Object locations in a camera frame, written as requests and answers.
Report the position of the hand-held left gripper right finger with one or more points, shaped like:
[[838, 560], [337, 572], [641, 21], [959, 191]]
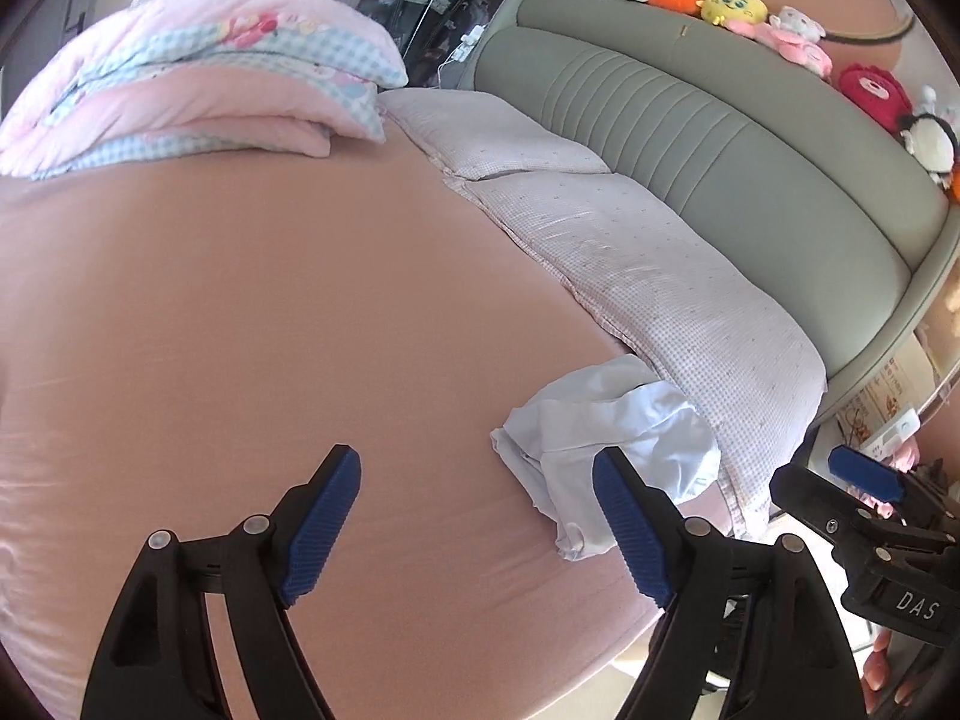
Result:
[[630, 532]]

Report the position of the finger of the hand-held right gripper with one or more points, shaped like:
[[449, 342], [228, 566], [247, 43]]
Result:
[[866, 472], [817, 502]]

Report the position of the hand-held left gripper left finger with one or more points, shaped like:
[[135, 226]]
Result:
[[322, 525]]

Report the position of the person's right hand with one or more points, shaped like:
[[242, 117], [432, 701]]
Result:
[[889, 679]]

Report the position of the bedside table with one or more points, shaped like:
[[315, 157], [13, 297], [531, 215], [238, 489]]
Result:
[[892, 427]]

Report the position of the pink bed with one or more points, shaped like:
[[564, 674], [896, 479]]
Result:
[[262, 315]]

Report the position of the black white plush toy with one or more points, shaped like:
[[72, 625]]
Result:
[[930, 142]]

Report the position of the red plush toy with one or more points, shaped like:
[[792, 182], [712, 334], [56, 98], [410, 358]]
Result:
[[874, 97]]

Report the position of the grey padded headboard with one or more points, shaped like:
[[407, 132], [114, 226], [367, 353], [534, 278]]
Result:
[[712, 112]]

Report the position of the pink white plush toy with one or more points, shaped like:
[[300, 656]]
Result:
[[799, 37]]

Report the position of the pink checked folded quilt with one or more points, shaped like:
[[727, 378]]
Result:
[[187, 75]]

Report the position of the yellow plush toy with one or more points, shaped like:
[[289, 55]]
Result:
[[735, 7]]

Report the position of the white power strip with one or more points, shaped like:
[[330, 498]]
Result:
[[471, 43]]

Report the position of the dark glass cabinet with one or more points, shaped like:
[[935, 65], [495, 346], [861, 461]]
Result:
[[420, 7]]

